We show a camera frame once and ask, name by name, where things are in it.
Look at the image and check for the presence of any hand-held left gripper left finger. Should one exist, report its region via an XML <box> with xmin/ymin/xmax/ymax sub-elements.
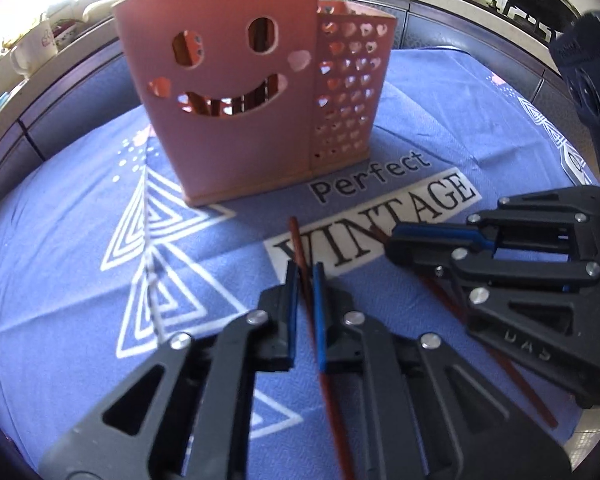
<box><xmin>40</xmin><ymin>261</ymin><xmax>302</xmax><ymax>480</ymax></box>

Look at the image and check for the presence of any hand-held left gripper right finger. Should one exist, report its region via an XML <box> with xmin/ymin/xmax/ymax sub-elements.
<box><xmin>311</xmin><ymin>264</ymin><xmax>572</xmax><ymax>480</ymax></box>

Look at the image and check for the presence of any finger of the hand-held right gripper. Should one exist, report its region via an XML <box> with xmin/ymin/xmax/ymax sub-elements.
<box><xmin>385</xmin><ymin>236</ymin><xmax>600</xmax><ymax>392</ymax></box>
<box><xmin>389</xmin><ymin>186</ymin><xmax>600</xmax><ymax>262</ymax></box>

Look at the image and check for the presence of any reddish brown chopstick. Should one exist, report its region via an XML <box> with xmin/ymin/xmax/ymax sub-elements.
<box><xmin>288</xmin><ymin>216</ymin><xmax>355</xmax><ymax>480</ymax></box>
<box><xmin>366</xmin><ymin>226</ymin><xmax>559</xmax><ymax>428</ymax></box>

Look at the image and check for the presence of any pink plastic utensil holder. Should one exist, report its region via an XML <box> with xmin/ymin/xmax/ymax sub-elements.
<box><xmin>111</xmin><ymin>0</ymin><xmax>398</xmax><ymax>207</ymax></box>

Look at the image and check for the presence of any blue printed tablecloth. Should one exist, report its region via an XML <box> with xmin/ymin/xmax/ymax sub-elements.
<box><xmin>0</xmin><ymin>45</ymin><xmax>600</xmax><ymax>480</ymax></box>

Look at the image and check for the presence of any pale round dough lump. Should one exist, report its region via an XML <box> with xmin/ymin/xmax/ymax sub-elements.
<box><xmin>82</xmin><ymin>0</ymin><xmax>126</xmax><ymax>20</ymax></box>

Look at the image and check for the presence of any white mug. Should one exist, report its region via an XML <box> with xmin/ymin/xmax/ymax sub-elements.
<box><xmin>10</xmin><ymin>19</ymin><xmax>60</xmax><ymax>79</ymax></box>

